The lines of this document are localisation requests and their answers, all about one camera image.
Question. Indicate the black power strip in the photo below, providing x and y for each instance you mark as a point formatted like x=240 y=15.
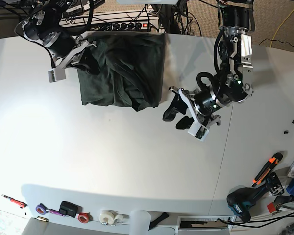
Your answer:
x=103 y=26

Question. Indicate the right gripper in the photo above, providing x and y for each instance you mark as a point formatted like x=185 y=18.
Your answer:
x=79 y=57

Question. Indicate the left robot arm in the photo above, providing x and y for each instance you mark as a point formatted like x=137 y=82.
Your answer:
x=232 y=82

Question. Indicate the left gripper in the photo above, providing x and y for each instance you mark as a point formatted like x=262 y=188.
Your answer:
x=197 y=107

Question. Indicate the white paper roll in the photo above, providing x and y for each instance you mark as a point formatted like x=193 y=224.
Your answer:
x=139 y=222

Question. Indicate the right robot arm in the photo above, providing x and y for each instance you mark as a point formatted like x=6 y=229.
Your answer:
x=66 y=49

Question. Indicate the black action camera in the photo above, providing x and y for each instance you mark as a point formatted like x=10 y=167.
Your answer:
x=68 y=209

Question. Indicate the red square tag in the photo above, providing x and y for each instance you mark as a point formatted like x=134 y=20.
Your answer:
x=271 y=207

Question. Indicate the purple tape roll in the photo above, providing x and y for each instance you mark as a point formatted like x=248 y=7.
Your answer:
x=41 y=209

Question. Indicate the dark green t-shirt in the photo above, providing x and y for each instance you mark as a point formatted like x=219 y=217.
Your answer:
x=131 y=72

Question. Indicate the red tape roll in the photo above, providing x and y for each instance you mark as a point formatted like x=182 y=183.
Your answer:
x=84 y=218

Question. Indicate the clear tape dispenser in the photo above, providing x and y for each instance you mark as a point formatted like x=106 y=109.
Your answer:
x=111 y=218

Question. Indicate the orange black utility knife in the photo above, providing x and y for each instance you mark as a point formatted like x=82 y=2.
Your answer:
x=267 y=168

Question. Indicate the teal black cordless drill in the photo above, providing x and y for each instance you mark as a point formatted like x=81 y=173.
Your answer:
x=241 y=200

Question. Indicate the red black screwdriver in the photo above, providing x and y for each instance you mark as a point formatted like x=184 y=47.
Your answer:
x=17 y=202

